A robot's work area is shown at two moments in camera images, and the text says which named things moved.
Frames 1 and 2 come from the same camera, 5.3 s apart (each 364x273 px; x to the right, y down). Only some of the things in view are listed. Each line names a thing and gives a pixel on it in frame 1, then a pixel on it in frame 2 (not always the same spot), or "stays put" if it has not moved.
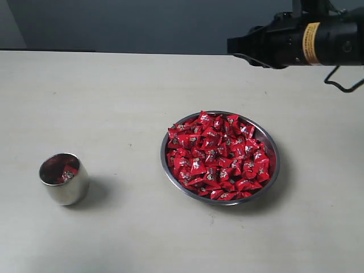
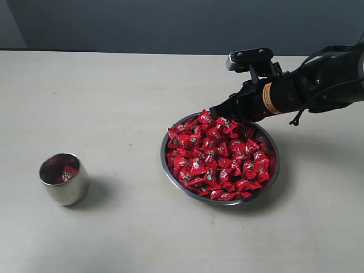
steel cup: x=71 y=191 stays put
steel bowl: x=264 y=135 stays put
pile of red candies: x=217 y=156 stays put
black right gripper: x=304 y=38 -> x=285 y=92
